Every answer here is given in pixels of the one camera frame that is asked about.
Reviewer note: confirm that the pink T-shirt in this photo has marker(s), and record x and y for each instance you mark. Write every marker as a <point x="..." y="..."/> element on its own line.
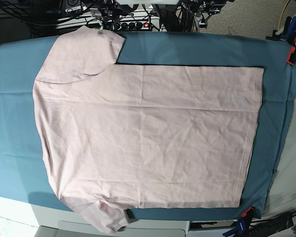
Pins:
<point x="116" y="137"/>

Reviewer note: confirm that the white power strip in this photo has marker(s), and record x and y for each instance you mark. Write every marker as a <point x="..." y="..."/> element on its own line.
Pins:
<point x="125" y="26"/>

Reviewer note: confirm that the teal table cloth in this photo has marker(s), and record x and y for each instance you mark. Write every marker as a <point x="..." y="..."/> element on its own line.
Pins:
<point x="22" y="171"/>

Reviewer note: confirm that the orange blue clamp bottom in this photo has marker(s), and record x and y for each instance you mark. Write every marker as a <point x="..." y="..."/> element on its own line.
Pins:
<point x="242" y="225"/>

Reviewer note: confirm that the blue black clamp top right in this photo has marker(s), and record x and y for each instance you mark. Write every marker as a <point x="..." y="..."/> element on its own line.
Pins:
<point x="287" y="33"/>

